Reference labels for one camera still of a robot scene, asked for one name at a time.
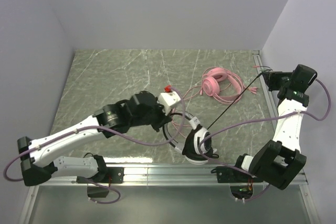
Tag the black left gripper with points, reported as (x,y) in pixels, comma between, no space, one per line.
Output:
(159,122)

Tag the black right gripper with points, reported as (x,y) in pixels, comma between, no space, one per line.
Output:
(266,77)

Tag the white and black headphones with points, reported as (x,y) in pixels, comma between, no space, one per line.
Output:
(190,149)

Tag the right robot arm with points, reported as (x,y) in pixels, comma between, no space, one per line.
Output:
(280,159)

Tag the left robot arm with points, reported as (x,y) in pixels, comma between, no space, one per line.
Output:
(43,159)

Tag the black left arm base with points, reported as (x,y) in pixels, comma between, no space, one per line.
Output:
(99,188)

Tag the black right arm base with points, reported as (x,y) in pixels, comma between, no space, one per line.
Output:
(231,176)

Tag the aluminium right side rail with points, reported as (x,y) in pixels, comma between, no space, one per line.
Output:
(272,108)

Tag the aluminium rail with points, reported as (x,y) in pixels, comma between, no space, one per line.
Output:
(170,175)
(272,108)

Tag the aluminium front rail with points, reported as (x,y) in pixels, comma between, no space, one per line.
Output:
(170,175)

